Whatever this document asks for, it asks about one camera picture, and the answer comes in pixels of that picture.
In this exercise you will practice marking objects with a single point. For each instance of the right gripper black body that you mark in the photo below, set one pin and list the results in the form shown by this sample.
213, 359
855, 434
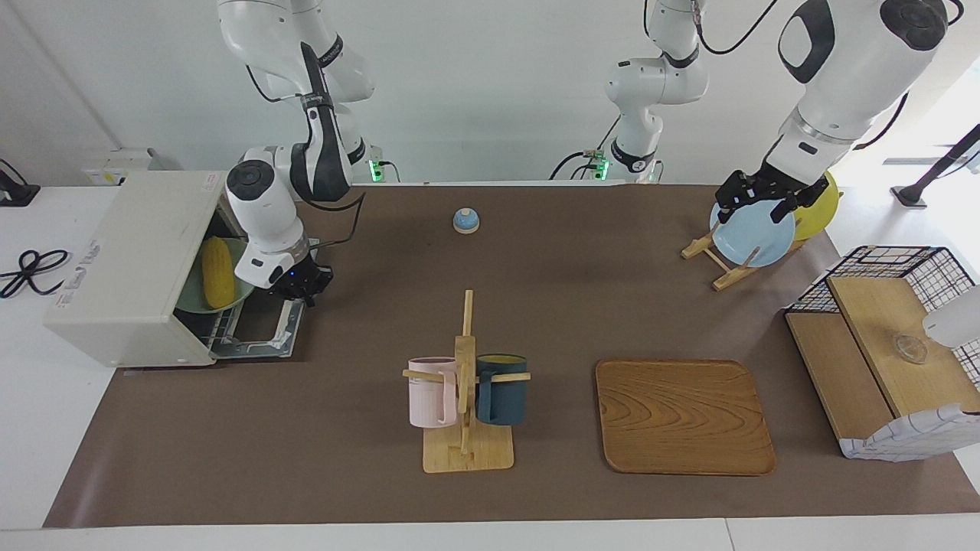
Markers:
302, 277

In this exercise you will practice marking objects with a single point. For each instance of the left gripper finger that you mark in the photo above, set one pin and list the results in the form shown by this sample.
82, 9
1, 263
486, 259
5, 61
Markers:
784, 209
725, 213

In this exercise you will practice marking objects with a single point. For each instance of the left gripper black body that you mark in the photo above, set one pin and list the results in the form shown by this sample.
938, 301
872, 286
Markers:
766, 187

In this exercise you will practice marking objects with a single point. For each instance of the oven glass door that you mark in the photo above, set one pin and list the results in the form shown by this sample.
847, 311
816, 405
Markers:
256, 348

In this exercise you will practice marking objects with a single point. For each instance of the yellow corn cob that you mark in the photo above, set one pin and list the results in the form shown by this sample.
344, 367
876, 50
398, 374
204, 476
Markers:
218, 272

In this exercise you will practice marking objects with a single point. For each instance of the light green plate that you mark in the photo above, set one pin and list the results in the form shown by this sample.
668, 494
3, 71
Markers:
187, 302

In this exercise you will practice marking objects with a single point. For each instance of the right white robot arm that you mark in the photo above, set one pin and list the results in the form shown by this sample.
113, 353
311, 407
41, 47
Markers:
264, 207

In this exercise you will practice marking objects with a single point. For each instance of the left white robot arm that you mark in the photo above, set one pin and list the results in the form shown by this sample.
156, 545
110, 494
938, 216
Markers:
850, 69

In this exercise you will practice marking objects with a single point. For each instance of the white toaster oven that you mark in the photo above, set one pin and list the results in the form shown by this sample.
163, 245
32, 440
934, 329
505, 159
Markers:
122, 260

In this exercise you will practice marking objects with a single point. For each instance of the yellow plate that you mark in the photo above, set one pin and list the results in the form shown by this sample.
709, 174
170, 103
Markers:
819, 214

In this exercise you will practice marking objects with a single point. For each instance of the light blue plate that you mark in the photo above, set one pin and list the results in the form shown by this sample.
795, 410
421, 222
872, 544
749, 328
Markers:
754, 241

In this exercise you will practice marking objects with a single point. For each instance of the wooden plate rack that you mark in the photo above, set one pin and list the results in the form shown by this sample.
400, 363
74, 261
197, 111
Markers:
731, 277

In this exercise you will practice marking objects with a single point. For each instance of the brown table mat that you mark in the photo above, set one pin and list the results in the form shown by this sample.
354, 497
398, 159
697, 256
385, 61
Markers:
383, 306

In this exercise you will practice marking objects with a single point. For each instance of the black stand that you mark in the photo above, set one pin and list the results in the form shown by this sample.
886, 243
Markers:
930, 176

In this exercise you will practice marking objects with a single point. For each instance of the pink mug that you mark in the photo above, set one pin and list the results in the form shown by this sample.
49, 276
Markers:
425, 398

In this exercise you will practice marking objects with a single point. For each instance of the small clear glass dish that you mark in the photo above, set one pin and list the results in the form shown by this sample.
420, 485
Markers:
910, 349

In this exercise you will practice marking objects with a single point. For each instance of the white rounded object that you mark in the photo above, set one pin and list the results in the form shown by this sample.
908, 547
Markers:
953, 321

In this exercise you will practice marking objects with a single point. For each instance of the wooden tray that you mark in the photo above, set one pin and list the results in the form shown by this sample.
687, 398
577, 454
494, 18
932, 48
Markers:
681, 417

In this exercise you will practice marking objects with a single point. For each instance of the dark teal mug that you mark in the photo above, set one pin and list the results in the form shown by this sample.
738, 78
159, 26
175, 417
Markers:
505, 398

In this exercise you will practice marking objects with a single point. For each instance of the wooden mug rack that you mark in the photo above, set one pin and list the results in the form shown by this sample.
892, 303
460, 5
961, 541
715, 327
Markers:
467, 455

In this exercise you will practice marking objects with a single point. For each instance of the wooden shelf unit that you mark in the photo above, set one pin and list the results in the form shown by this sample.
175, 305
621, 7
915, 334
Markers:
911, 440

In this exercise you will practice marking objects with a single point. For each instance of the black device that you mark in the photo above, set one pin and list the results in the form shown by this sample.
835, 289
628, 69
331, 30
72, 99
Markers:
15, 191

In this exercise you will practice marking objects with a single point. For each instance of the white wall socket box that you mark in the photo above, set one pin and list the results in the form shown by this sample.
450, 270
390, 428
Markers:
115, 164

